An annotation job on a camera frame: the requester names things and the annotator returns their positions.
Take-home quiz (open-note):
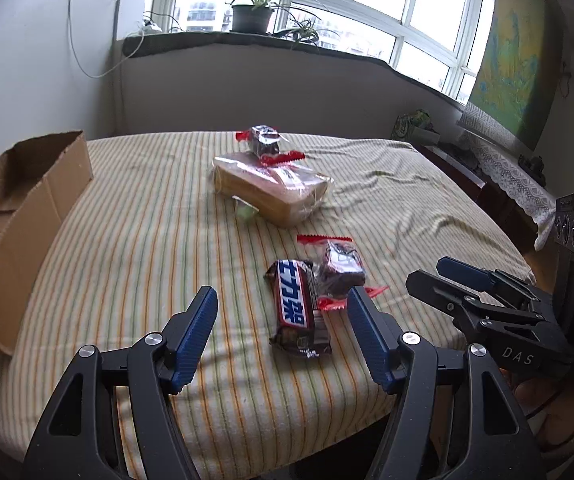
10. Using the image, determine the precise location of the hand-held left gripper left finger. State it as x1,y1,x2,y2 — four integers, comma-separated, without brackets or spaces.
22,286,218,480

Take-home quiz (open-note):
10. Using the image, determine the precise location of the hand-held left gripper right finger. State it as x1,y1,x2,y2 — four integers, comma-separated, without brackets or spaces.
347,286,548,480

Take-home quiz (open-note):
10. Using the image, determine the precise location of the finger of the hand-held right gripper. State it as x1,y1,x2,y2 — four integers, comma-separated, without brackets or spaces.
406,270,548,346
437,256,538,301

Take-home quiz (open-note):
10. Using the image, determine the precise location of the brownie packet with red ends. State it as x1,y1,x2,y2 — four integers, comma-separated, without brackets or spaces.
296,234,389,311
235,125,306,167

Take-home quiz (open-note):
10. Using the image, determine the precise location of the dark chocolate bar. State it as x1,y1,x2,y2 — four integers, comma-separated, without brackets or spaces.
264,258,333,359

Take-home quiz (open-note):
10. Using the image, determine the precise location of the small green snack packet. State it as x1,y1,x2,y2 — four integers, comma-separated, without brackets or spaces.
234,199,258,222

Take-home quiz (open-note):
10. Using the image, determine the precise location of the sliced bread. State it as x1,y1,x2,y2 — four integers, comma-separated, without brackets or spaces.
212,152,335,228

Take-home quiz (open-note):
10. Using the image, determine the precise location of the cardboard box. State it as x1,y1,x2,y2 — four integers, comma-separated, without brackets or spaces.
0,131,94,357

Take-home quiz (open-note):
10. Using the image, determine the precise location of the person's right hand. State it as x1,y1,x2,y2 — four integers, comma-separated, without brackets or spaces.
512,382,574,453

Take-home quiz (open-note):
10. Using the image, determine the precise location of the white lace cloth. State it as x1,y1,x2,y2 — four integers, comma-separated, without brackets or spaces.
460,105,558,253

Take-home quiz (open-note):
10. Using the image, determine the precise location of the dark figurine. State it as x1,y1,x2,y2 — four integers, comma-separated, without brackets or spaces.
518,155,547,187

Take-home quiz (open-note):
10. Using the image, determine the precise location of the green paper bag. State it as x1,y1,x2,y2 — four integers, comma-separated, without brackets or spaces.
391,109,440,146

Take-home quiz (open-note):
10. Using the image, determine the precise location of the white framed window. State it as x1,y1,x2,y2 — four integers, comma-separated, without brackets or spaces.
149,0,498,106

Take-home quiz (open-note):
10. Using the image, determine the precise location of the small spider plant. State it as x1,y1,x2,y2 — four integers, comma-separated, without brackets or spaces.
272,2,340,51

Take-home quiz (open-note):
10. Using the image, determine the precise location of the dark stone window sill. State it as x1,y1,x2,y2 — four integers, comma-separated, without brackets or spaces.
122,30,468,108

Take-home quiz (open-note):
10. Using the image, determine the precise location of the white cabinet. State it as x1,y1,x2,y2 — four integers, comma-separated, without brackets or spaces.
0,0,153,176

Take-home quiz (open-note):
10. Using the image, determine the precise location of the potted spider plant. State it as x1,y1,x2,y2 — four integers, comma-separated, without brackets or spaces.
227,0,295,35

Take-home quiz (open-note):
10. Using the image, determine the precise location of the wall map poster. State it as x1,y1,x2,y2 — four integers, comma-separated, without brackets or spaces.
460,0,565,153

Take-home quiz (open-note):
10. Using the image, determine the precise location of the white cable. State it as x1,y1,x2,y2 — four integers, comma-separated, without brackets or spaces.
68,0,142,79

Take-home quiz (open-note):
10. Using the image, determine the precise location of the black cable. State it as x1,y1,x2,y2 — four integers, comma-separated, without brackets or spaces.
144,10,188,33

